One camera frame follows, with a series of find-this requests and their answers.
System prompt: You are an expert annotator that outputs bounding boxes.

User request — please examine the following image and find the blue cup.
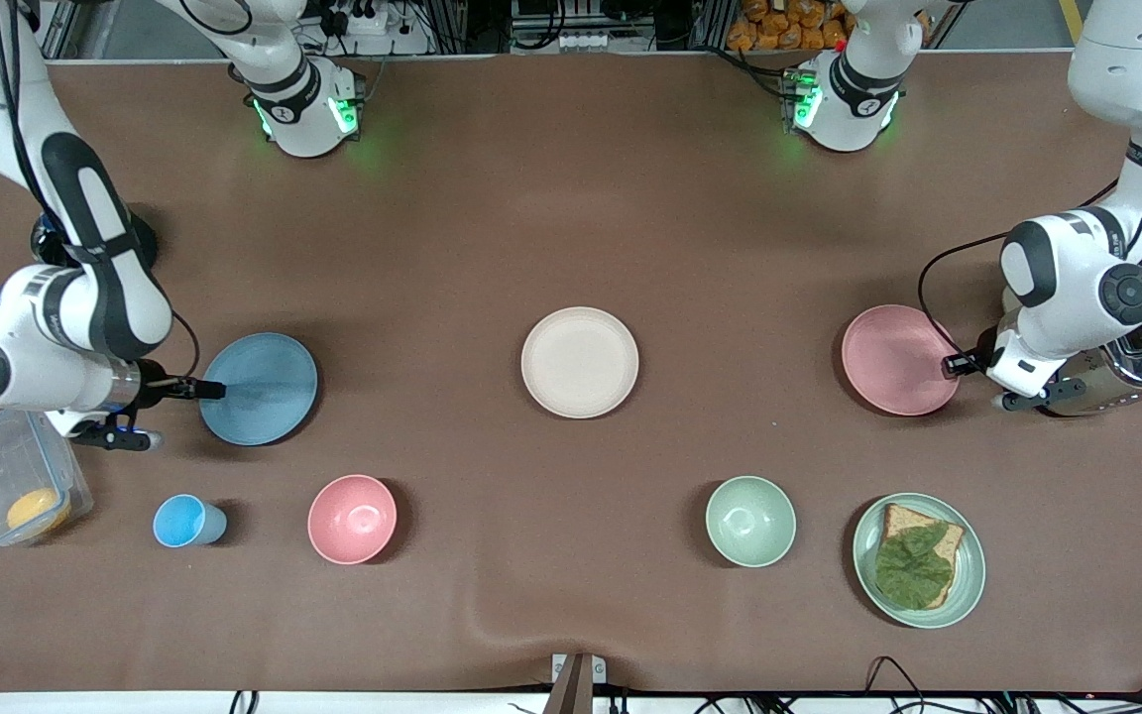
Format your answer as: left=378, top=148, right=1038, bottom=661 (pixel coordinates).
left=153, top=494, right=229, bottom=548

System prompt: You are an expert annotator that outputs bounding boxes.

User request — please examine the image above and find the brown table cloth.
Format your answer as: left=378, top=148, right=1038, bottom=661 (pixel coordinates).
left=0, top=52, right=1142, bottom=695

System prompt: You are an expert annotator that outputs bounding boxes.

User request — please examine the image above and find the orange food piece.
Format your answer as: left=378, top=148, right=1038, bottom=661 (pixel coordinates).
left=6, top=488, right=72, bottom=535

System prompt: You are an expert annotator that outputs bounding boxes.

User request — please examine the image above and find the green plate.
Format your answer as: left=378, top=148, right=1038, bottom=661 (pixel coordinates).
left=852, top=493, right=987, bottom=630

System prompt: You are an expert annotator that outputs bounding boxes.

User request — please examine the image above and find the pink plate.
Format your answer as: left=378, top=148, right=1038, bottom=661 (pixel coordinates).
left=841, top=304, right=962, bottom=417

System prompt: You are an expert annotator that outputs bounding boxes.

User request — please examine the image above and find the bag of orange snacks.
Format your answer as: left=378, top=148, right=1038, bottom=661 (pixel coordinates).
left=725, top=0, right=855, bottom=53

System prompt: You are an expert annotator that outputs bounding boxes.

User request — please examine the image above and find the metal table clamp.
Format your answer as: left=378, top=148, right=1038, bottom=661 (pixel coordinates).
left=551, top=653, right=608, bottom=714

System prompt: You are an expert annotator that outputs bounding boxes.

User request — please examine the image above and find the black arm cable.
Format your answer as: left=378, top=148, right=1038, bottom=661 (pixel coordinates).
left=0, top=0, right=201, bottom=386
left=916, top=89, right=1142, bottom=363

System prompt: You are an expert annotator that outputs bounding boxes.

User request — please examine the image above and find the beige plate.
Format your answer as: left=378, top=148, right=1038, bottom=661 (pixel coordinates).
left=520, top=306, right=640, bottom=419

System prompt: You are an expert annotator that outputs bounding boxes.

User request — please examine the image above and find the green lettuce leaf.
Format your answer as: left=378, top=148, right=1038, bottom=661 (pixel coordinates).
left=874, top=524, right=957, bottom=610

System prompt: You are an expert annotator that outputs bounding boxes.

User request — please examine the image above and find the brown bread slice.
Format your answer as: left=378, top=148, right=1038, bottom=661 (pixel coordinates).
left=876, top=503, right=967, bottom=610

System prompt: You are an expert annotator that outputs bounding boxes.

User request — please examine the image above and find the white power strip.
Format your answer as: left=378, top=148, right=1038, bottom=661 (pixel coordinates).
left=318, top=0, right=396, bottom=37

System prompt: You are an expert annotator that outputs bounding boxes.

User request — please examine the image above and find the pink bowl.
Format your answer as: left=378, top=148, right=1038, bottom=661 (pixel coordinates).
left=307, top=474, right=399, bottom=566

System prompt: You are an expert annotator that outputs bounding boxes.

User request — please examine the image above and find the green bowl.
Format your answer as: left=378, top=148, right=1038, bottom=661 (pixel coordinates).
left=705, top=476, right=798, bottom=569

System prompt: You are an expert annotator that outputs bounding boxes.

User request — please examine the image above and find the black floor cable loop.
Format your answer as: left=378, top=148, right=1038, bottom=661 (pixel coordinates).
left=863, top=654, right=931, bottom=714

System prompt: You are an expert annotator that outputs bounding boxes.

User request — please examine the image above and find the blue plate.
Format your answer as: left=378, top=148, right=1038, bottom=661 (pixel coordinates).
left=198, top=332, right=319, bottom=447

